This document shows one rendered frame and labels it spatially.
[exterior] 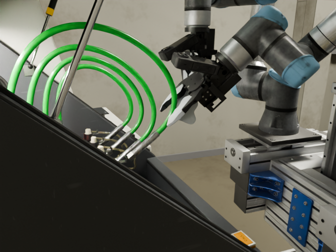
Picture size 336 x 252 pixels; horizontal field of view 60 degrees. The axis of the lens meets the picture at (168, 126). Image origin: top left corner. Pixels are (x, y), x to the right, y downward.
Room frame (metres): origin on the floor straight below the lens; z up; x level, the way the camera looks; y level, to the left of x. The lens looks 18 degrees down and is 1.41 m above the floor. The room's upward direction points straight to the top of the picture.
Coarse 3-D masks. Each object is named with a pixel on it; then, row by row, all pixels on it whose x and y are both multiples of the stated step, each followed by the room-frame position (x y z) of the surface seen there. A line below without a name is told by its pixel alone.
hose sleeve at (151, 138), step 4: (152, 132) 0.69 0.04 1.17; (156, 132) 0.69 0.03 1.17; (148, 136) 0.68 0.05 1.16; (152, 136) 0.68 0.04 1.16; (156, 136) 0.68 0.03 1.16; (144, 140) 0.68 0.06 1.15; (148, 140) 0.68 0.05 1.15; (152, 140) 0.68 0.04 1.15; (140, 144) 0.67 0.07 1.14; (144, 144) 0.67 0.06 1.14; (148, 144) 0.67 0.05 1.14; (136, 148) 0.66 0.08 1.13; (140, 148) 0.66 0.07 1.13; (144, 148) 0.67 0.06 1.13; (132, 152) 0.66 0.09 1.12; (136, 152) 0.66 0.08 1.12
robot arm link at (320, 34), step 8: (328, 16) 0.74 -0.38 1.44; (320, 24) 0.74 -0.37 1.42; (328, 24) 0.72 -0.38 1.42; (312, 32) 0.75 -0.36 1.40; (320, 32) 0.73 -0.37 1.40; (328, 32) 0.72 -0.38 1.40; (304, 40) 0.76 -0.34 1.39; (312, 40) 0.74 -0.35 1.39; (320, 40) 0.73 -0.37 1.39; (328, 40) 0.72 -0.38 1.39; (312, 48) 0.74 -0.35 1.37; (320, 48) 0.73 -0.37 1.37; (328, 48) 0.73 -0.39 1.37; (320, 56) 0.74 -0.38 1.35
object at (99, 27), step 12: (60, 24) 0.60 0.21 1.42; (72, 24) 0.61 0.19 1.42; (84, 24) 0.62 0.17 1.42; (96, 24) 0.63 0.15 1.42; (36, 36) 0.58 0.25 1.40; (48, 36) 0.59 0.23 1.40; (120, 36) 0.65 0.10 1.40; (132, 36) 0.67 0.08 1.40; (24, 48) 0.57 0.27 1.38; (144, 48) 0.67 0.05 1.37; (24, 60) 0.57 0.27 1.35; (156, 60) 0.69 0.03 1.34; (12, 72) 0.56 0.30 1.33; (168, 72) 0.70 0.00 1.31; (12, 84) 0.56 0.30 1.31
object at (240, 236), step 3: (240, 231) 0.57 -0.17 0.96; (234, 234) 0.56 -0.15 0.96; (237, 234) 0.56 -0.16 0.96; (240, 234) 0.56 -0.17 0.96; (243, 234) 0.56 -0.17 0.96; (237, 237) 0.55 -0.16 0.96; (240, 237) 0.55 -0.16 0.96; (243, 237) 0.55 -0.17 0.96; (246, 237) 0.55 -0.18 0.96; (240, 240) 0.54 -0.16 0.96; (243, 240) 0.54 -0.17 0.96; (246, 240) 0.54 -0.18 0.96; (249, 240) 0.54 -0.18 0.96; (246, 243) 0.53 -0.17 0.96; (249, 243) 0.53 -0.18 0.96; (252, 246) 0.53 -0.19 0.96
